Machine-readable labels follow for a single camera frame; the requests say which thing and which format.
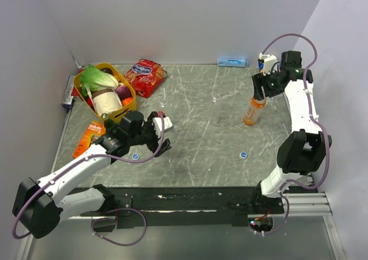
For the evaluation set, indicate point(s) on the green toy cabbage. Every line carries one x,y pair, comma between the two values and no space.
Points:
96,80

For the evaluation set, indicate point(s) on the blue bottle cap right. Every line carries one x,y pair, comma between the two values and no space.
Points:
243,155

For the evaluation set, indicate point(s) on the purple toy onion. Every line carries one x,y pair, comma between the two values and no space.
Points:
123,92

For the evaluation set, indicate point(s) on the blue wrapped toilet roll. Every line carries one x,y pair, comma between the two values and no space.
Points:
260,65

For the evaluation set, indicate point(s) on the clear bottle cap right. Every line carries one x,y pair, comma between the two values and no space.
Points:
216,97

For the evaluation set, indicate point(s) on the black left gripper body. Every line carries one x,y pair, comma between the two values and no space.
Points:
148,136

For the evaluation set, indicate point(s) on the aluminium frame rail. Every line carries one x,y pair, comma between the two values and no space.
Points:
297,204

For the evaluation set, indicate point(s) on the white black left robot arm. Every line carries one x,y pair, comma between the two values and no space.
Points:
41,205

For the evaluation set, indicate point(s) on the orange toy fruit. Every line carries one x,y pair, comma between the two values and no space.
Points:
127,101

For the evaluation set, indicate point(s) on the blue bottle cap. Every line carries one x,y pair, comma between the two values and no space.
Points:
243,155
135,156

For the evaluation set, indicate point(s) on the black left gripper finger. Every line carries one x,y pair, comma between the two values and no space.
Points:
149,123
161,148

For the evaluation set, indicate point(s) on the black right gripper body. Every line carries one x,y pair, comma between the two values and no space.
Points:
270,83

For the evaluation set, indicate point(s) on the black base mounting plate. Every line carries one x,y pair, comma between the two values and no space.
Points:
186,206

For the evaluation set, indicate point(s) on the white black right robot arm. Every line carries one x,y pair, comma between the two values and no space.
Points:
273,143

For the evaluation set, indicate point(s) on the orange juice plastic bottle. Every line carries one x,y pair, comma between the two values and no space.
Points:
254,111

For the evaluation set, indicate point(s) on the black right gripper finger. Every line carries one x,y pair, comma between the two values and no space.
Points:
257,84
269,93

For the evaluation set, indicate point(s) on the clear bottle cap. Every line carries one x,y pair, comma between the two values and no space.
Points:
216,97
163,101

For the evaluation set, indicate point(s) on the green glass bottle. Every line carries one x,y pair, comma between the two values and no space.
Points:
111,126

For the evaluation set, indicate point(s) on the red snack bag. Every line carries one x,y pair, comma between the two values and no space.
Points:
145,76

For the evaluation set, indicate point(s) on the yellow plastic basket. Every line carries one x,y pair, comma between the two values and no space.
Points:
108,68

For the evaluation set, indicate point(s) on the cream brown toy mushroom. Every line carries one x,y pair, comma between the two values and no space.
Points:
106,101

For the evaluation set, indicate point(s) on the blue tissue pack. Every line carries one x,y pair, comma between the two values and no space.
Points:
228,62

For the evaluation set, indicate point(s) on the clear bottle cap centre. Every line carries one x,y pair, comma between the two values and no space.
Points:
163,101

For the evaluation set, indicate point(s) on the purple white box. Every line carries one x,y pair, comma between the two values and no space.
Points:
68,100

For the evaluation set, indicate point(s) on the blue bottle cap left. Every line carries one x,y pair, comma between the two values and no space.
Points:
135,156

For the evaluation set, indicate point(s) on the orange razor package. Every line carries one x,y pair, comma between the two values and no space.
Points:
93,132

